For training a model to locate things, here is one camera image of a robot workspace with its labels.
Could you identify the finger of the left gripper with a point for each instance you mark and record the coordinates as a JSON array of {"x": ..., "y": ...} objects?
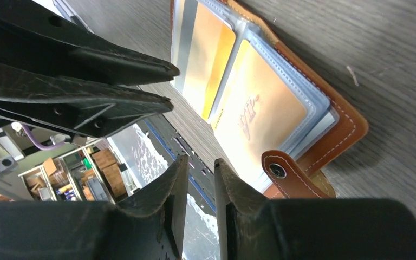
[
  {"x": 73, "y": 106},
  {"x": 34, "y": 39}
]

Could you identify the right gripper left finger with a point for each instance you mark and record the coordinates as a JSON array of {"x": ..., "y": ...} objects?
[{"x": 147, "y": 225}]

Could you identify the gold credit card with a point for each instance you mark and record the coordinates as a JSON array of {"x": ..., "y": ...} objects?
[{"x": 211, "y": 45}]

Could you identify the white card in holder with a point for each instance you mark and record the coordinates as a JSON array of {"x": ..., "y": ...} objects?
[{"x": 184, "y": 13}]

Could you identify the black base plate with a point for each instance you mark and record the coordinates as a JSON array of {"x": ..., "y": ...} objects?
[{"x": 170, "y": 144}]

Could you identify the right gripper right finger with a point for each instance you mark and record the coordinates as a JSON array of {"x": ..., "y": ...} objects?
[{"x": 251, "y": 226}]

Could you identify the brown leather card holder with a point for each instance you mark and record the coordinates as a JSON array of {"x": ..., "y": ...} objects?
[{"x": 331, "y": 127}]

